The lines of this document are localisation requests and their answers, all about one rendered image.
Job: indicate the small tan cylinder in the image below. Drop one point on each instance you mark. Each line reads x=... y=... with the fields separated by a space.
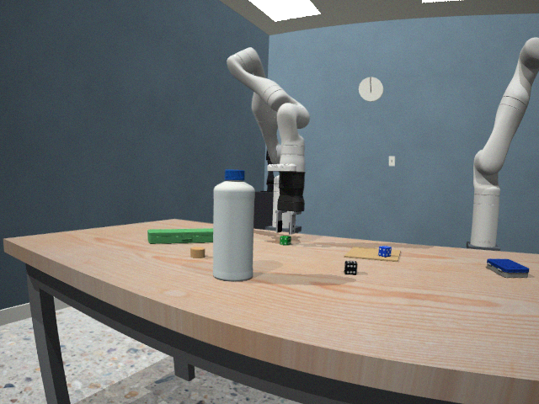
x=197 y=252

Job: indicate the tan square mat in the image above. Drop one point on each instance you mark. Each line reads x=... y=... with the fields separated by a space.
x=371 y=253

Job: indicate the green die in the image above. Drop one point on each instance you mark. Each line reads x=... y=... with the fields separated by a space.
x=285 y=240

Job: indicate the blue die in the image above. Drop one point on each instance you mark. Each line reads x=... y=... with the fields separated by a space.
x=385 y=251

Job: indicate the white plastic bottle with blue cap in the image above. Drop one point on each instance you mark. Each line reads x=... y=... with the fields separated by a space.
x=233 y=217

